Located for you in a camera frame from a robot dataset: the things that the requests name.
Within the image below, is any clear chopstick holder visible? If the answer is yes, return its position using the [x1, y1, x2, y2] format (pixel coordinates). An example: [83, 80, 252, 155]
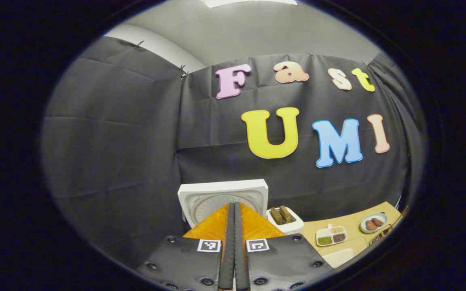
[369, 224, 394, 247]

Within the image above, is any black backdrop cloth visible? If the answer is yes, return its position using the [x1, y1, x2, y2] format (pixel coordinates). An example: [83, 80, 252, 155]
[41, 36, 426, 267]

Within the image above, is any pale green plate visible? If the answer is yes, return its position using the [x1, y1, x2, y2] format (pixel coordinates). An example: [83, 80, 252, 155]
[360, 213, 388, 234]

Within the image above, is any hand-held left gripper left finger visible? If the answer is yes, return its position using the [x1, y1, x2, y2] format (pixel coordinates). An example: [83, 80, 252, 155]
[136, 202, 235, 291]

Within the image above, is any ceiling light panel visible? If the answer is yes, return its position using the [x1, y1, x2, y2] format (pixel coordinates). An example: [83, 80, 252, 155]
[205, 0, 298, 8]

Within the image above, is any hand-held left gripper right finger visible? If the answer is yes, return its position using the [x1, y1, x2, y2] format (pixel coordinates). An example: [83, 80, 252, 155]
[234, 201, 335, 291]

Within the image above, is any white toaster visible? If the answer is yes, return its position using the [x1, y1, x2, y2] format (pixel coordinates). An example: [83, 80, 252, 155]
[266, 206, 304, 236]

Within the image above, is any white divided bean dish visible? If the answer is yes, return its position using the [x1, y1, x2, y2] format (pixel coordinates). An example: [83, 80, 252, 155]
[316, 224, 347, 247]

